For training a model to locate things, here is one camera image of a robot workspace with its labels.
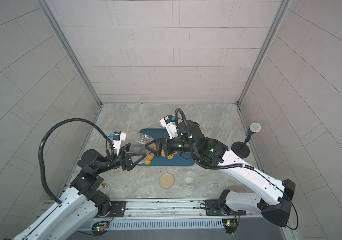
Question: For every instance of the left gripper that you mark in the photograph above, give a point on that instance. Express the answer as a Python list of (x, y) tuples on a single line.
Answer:
[(125, 163)]

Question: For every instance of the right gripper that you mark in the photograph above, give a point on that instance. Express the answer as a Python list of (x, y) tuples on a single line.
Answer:
[(162, 145)]

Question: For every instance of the clear cookie jar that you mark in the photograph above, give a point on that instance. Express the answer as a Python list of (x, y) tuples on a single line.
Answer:
[(190, 180)]

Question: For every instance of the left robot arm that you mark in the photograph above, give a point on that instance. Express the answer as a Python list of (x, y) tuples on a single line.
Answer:
[(82, 201)]

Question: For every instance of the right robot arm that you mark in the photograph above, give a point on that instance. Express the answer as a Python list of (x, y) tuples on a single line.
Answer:
[(271, 197)]

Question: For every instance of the pretzel shaped cookie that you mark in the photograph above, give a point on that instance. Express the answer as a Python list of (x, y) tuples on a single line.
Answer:
[(170, 156)]

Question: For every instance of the blue tray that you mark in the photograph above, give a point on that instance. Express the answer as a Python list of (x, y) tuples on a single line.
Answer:
[(176, 161)]

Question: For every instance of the left circuit board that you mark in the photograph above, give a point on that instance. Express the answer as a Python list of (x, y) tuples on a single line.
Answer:
[(100, 228)]

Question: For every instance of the circuit board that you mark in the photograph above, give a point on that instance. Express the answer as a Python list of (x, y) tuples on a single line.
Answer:
[(100, 228), (230, 225)]

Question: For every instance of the right circuit board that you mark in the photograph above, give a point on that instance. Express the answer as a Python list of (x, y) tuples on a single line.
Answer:
[(230, 225)]

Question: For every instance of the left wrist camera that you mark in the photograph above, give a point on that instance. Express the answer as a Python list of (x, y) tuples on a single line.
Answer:
[(117, 139)]

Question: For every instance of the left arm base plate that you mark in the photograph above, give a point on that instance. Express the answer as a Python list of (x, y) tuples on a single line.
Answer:
[(112, 209)]

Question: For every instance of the aluminium rail frame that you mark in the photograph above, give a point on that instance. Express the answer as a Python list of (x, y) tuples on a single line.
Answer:
[(184, 214)]

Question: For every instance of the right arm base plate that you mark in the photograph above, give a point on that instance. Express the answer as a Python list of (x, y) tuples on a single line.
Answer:
[(213, 208)]

